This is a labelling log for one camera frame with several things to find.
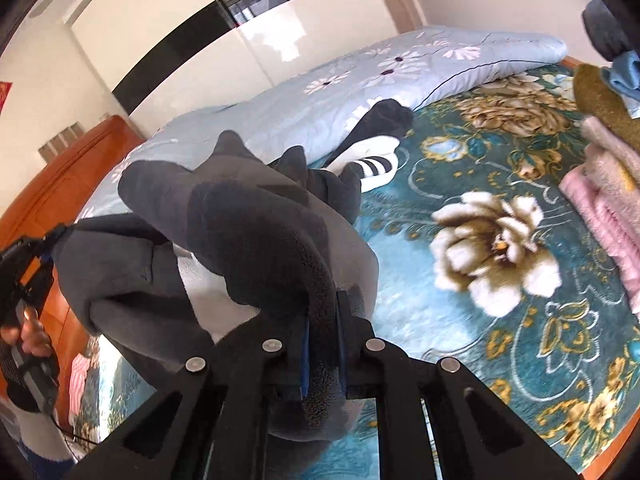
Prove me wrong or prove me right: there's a teal floral bed blanket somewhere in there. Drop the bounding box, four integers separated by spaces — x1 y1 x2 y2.
356 65 639 473

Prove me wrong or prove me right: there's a beige fluffy garment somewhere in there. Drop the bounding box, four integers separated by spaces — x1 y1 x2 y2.
580 116 639 193

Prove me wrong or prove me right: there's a pink fleece garment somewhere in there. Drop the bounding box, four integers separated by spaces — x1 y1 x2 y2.
560 166 639 318

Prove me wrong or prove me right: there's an olive fleece garment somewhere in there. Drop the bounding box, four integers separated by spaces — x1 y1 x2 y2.
573 64 640 152

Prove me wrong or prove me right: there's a black and white fleece hoodie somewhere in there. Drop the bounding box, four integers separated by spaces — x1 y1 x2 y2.
53 100 413 442

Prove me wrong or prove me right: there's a red wall decoration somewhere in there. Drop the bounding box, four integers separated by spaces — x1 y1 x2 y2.
0 81 13 113

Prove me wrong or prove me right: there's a grey folded garment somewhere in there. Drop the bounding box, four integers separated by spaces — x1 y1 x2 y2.
582 0 634 62

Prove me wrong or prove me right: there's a person's left hand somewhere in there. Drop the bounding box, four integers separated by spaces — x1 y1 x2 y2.
1 307 53 359

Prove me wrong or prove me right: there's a blue folded garment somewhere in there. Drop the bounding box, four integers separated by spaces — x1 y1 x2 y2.
600 51 640 119

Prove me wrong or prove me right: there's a white glossy wardrobe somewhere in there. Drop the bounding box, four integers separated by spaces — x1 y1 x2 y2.
67 0 397 136

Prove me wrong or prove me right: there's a light blue floral quilt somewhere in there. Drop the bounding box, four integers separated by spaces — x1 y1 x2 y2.
79 26 567 218

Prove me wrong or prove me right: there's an orange wooden headboard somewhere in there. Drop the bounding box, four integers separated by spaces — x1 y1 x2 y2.
1 116 142 429

